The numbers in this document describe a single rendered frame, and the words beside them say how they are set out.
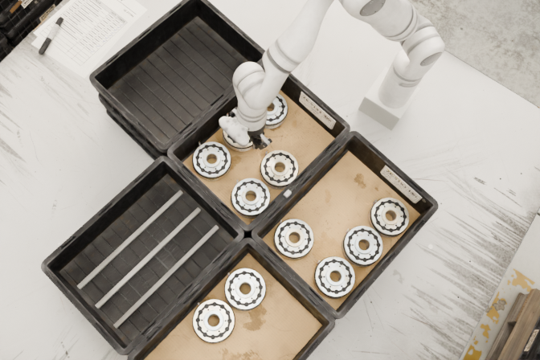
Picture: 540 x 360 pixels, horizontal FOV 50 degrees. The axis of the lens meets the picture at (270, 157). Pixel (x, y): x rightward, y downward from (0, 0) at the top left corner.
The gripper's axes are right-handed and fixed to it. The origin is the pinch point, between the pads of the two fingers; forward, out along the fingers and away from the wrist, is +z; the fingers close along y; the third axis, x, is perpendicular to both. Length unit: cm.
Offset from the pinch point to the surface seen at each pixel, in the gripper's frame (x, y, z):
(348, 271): 6.9, -42.8, 1.7
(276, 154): -2.4, -8.0, 1.5
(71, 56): 16, 63, 17
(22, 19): 12, 116, 60
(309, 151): -10.7, -13.1, 4.4
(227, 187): 12.9, -4.9, 4.5
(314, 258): 10.0, -34.4, 4.6
